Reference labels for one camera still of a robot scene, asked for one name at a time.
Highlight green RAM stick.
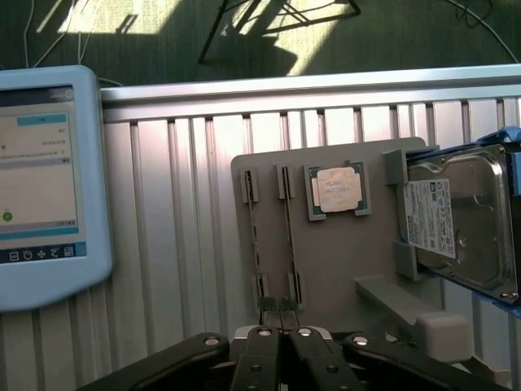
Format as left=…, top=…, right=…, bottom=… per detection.
left=245, top=169, right=266, bottom=311

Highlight grey parts rack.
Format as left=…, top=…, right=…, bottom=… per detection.
left=230, top=137, right=447, bottom=341

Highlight white plastic block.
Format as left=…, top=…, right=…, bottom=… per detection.
left=415, top=312, right=471, bottom=362

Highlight CPU with silver lid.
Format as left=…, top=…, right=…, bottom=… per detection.
left=310, top=165, right=364, bottom=215

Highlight silver hard disk drive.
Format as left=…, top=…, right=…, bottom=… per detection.
left=396, top=143, right=520, bottom=298

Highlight light blue teach pendant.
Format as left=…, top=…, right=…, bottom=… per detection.
left=0, top=64, right=114, bottom=314

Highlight blue disk tray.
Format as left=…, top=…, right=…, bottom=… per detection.
left=401, top=126, right=521, bottom=318

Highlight black metal stand legs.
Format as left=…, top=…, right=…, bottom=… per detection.
left=198, top=0, right=362, bottom=65

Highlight aluminium table edge rail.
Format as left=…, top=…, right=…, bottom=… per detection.
left=99, top=64, right=521, bottom=125

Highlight white floor cable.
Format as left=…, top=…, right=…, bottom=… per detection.
left=23, top=0, right=94, bottom=69
left=446, top=0, right=521, bottom=63

